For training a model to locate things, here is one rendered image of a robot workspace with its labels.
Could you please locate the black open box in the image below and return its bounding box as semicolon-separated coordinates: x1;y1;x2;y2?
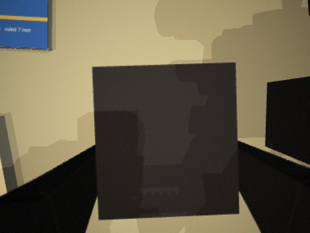
265;77;310;165

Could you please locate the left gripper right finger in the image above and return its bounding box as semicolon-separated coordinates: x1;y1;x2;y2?
237;141;310;233

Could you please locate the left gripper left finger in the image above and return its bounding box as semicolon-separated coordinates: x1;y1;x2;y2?
0;145;98;233

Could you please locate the blue notebook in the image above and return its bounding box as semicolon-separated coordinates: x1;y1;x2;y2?
0;0;52;51

